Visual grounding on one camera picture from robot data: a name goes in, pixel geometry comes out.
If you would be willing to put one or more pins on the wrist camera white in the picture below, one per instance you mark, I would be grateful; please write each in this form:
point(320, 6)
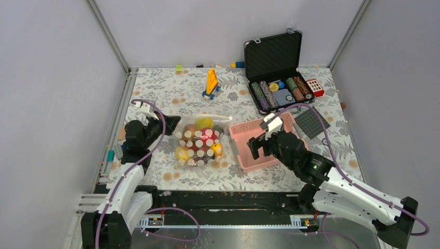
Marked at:
point(271, 124)
point(145, 109)

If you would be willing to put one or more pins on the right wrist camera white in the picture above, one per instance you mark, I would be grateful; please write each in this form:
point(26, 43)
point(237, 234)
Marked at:
point(271, 124)

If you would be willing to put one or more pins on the blue grey bricks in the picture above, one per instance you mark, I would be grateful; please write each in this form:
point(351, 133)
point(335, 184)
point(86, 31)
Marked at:
point(118, 151)

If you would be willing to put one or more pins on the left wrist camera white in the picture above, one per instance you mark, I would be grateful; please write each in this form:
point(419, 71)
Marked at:
point(145, 109)

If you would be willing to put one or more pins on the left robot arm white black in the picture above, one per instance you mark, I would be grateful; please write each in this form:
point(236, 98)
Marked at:
point(111, 225)

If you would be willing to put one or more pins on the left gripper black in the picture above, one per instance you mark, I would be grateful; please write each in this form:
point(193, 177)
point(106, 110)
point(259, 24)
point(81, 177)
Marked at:
point(172, 122)

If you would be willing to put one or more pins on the pink plastic basket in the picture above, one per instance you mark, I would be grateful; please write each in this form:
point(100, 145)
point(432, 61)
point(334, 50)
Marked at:
point(241, 133)

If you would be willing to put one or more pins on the brown potato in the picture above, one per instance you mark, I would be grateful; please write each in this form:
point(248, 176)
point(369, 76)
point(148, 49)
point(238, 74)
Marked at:
point(188, 132)

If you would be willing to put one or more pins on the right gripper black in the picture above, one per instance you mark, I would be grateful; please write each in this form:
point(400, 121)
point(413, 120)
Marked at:
point(255, 143)

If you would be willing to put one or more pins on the yellow lemon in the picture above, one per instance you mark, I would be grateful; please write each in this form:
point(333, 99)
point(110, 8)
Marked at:
point(203, 123)

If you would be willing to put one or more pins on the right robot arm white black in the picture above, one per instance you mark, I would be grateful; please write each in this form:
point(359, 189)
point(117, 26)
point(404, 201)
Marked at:
point(332, 191)

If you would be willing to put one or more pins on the clear zip top bag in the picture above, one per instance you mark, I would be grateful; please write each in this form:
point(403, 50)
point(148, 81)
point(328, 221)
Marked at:
point(217, 153)

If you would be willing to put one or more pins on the red apple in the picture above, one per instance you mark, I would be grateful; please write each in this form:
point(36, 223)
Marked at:
point(204, 139)

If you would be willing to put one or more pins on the teal small brick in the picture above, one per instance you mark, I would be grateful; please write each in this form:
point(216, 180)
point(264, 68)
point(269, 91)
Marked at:
point(110, 155)

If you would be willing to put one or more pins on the tan wooden block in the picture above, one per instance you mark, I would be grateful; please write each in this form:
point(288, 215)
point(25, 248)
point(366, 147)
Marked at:
point(121, 134)

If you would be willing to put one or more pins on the blue yellow brick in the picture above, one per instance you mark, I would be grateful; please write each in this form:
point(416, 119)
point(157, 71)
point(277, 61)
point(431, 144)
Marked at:
point(238, 64)

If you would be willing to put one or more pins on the yellow orange mango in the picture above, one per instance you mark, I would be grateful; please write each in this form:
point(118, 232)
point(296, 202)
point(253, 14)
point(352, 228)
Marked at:
point(182, 154)

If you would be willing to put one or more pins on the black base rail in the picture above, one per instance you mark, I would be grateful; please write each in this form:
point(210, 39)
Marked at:
point(179, 208)

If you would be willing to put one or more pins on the black poker chip case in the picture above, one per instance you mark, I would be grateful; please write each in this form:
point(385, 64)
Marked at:
point(274, 58)

